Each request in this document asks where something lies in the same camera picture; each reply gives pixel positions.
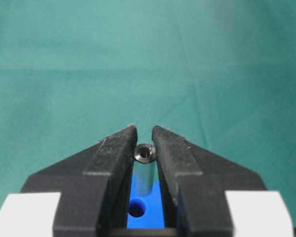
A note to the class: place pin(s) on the small silver metal shaft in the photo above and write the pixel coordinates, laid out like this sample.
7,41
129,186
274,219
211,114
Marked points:
145,156

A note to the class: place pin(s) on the blue plastic gear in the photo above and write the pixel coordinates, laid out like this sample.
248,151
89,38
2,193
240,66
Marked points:
145,212

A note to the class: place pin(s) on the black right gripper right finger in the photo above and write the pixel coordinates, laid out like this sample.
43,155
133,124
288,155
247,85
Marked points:
193,182

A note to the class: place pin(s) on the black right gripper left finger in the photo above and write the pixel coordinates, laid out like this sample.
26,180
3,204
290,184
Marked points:
94,185

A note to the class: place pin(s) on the green table cloth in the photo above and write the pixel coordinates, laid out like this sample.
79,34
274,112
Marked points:
221,73

